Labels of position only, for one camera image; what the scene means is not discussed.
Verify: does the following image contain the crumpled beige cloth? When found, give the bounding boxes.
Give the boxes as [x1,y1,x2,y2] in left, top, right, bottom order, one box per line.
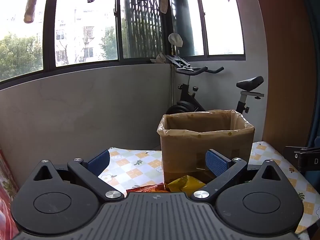
[150,53,167,64]

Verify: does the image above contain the clear plastic liner bag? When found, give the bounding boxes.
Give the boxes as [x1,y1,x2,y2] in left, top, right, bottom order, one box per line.
[157,109,255,138]

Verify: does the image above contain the brown cardboard box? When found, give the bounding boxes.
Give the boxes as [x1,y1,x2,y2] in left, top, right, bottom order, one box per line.
[157,109,255,184]

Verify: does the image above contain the checkered flower tablecloth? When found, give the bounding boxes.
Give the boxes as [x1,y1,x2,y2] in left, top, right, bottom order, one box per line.
[99,141,320,233]

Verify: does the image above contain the red printed cloth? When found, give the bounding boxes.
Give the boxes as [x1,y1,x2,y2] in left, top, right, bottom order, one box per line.
[0,150,21,240]

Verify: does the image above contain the black exercise bike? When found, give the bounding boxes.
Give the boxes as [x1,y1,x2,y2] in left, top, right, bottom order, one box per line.
[165,54,265,117]

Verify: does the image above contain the yellow snack bag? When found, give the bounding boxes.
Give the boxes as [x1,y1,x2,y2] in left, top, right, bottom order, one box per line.
[167,175,206,193]

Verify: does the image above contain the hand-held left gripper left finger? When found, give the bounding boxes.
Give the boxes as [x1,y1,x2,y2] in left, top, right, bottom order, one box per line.
[31,149,125,203]

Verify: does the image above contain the tan hanging garment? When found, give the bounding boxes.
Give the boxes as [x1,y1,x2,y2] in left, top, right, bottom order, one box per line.
[24,0,42,24]

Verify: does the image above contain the white bag on pole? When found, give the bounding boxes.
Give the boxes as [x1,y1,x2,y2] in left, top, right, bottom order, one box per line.
[168,33,183,47]

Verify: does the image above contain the perforated metal screen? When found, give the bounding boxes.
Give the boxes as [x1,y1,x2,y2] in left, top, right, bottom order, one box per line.
[122,0,166,58]

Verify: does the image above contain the red orange snack bag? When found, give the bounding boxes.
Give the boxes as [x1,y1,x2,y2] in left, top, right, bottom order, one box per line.
[126,183,168,193]

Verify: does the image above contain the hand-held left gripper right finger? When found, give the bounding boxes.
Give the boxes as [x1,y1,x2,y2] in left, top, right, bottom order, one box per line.
[190,149,283,203]

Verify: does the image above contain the blue curtain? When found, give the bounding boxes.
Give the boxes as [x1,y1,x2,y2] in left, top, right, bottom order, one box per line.
[299,0,320,148]

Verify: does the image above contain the wooden board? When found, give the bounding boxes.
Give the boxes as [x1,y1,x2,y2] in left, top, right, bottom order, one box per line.
[252,0,317,148]

